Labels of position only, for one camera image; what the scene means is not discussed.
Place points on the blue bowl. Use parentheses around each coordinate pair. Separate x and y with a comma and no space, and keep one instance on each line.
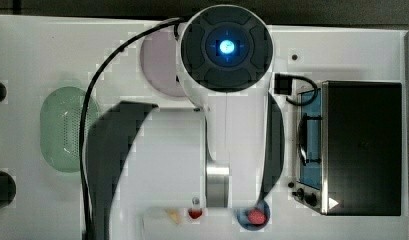
(242,215)

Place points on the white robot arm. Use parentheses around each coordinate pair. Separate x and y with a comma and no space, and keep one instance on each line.
(225,59)

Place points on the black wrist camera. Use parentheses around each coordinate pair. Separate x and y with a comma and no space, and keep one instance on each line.
(283,84)

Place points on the lilac round plate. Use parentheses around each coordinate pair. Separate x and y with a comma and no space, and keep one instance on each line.
(158,62)

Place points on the black cylinder post lower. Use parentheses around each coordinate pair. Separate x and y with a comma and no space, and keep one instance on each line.
(7,189)

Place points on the red plush ball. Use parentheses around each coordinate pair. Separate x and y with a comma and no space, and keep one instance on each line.
(256,217)

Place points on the red ketchup bottle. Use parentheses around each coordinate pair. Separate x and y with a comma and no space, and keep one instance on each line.
(195,211)

